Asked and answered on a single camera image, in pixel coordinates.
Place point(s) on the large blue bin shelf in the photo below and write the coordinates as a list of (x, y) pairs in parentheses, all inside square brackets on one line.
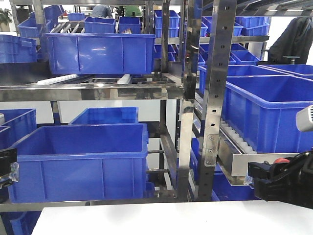
[(262, 110), (96, 53)]

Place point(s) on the blue bin behind right bin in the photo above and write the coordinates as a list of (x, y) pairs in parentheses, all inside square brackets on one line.
[(239, 70)]

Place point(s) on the black jacket on chair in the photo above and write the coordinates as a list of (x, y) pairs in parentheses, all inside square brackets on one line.
[(296, 40)]

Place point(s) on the blue bin behind lower left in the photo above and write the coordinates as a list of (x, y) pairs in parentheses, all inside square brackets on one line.
[(106, 115)]

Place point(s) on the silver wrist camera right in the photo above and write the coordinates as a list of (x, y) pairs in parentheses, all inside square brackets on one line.
[(304, 119)]

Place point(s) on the person in grey shirt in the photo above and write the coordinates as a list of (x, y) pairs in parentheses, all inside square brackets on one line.
[(102, 11)]

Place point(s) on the blue bin far left upper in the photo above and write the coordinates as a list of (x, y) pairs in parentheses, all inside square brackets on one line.
[(14, 49)]

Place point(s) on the large blue bin lower left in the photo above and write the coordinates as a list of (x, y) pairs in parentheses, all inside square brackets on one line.
[(81, 162)]

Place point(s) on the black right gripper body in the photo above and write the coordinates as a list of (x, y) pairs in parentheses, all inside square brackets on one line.
[(290, 183)]

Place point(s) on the large blue bin right shelf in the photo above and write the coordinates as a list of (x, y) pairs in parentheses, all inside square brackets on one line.
[(262, 110)]

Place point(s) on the stainless steel shelving rack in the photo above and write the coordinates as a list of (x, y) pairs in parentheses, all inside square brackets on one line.
[(177, 96)]

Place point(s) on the blue bin far left lower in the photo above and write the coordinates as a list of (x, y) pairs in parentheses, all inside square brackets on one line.
[(17, 124)]

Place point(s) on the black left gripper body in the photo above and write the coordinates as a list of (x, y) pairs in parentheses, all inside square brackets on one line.
[(9, 167)]

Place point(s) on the large blue bin upper shelf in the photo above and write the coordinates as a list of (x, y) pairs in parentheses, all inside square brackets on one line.
[(96, 53)]

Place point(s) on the red mushroom push button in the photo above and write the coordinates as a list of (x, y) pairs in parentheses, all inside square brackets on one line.
[(281, 161)]

